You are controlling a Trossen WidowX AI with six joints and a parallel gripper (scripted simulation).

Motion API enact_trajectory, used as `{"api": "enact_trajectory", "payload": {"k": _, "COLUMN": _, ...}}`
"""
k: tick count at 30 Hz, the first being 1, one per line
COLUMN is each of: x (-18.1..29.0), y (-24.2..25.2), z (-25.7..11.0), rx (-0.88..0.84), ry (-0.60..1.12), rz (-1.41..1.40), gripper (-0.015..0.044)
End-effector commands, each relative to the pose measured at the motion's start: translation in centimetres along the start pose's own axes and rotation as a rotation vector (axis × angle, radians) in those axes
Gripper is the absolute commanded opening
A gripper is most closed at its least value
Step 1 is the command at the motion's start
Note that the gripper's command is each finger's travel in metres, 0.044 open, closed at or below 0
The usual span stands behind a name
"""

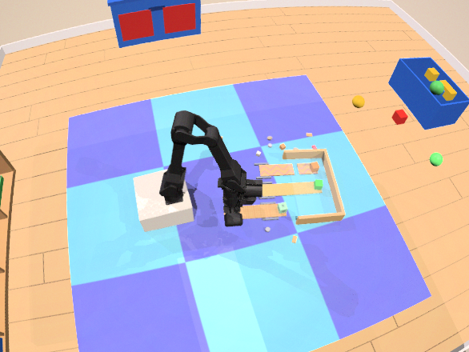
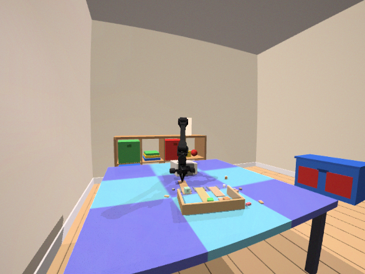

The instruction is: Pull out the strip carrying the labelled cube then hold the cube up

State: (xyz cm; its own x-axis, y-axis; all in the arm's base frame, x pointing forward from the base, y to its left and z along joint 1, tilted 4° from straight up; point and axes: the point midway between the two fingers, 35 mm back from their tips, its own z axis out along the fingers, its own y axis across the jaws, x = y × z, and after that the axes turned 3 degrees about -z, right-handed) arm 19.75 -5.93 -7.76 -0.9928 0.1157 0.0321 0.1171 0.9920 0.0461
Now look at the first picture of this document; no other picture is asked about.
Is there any tan flat strip with pink zigzag pattern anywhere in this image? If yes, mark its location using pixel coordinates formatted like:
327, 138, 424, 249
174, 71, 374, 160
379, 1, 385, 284
259, 164, 290, 177

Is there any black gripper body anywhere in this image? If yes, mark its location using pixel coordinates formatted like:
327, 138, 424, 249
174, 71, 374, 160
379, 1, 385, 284
223, 194, 243, 226

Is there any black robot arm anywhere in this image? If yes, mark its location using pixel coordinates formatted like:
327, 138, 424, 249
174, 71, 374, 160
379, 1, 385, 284
159, 110, 263, 207

